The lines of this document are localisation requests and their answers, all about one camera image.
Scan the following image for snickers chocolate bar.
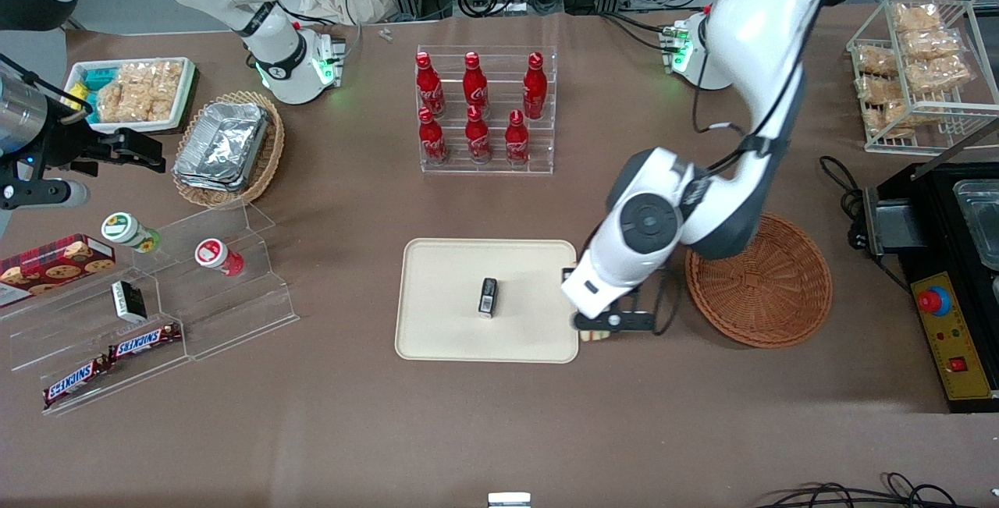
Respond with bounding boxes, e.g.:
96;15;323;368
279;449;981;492
108;323;183;361
42;355;113;410

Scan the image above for black floor cables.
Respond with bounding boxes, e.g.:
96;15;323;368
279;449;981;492
755;472;999;508

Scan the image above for black appliance power cable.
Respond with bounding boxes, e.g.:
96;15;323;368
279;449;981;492
817;155;872;253

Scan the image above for yellow control box red button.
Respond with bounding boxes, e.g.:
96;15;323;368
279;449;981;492
911;272;999;414

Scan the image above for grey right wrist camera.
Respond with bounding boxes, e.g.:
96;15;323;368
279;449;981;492
0;179;91;211

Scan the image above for green-lid yoghurt cup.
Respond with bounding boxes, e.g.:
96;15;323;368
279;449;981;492
101;211;162;254

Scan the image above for clear acrylic stepped display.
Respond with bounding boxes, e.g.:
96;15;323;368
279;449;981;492
0;199;300;417

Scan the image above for beige rectangular tray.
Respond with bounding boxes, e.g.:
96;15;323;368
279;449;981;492
394;238;580;364

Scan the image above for teal snack pack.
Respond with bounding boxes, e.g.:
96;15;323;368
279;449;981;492
76;66;119;94

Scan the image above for red cola bottle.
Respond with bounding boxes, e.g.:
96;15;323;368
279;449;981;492
415;52;446;119
522;52;549;121
504;109;532;165
462;52;491;115
418;106;450;166
464;105;493;165

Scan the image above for white wire rack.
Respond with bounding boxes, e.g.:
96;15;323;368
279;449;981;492
846;0;999;156

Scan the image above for black and white small box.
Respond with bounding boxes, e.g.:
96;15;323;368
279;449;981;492
111;279;148;324

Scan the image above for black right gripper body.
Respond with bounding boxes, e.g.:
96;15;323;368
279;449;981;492
34;123;123;176

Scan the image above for round brown wicker basket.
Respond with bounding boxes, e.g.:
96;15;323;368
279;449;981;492
684;211;834;350

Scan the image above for black countertop appliance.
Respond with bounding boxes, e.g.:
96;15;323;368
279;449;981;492
862;162;999;278

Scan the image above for stack of foil trays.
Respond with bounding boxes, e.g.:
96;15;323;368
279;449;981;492
172;101;271;192

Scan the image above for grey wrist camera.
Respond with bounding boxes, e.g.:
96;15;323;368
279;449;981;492
573;310;656;334
0;179;91;211

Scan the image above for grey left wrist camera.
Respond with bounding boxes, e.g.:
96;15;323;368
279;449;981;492
573;310;656;334

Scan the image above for red-lid yoghurt cup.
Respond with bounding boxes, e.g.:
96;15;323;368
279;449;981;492
194;237;245;277

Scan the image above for clear acrylic bottle rack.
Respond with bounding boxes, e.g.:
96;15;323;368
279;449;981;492
415;44;559;176

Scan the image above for white plastic snack tray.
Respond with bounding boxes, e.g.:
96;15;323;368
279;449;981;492
62;56;197;136

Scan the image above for oval tan wicker basket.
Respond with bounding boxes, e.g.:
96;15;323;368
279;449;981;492
172;90;286;209

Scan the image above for red cookie box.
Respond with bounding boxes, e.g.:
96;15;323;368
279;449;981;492
0;233;117;308

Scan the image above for clear glass appliance tray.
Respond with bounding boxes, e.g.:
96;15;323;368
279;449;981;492
953;179;999;272

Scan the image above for rice cracker snack pack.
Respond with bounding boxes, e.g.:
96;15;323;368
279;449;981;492
908;55;972;95
901;28;962;62
857;74;900;105
854;45;900;76
864;101;915;140
96;63;145;124
133;60;185;122
894;2;943;33

